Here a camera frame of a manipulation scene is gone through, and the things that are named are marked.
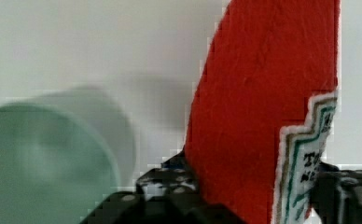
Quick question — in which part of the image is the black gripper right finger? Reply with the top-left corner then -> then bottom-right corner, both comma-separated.
310,162 -> 362,224

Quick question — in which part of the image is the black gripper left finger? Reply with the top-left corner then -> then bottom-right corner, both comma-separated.
80,152 -> 246,224

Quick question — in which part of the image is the red plush ketchup bottle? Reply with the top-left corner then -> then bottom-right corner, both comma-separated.
185,0 -> 341,224

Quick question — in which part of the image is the green mug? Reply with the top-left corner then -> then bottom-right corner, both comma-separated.
0,90 -> 135,224

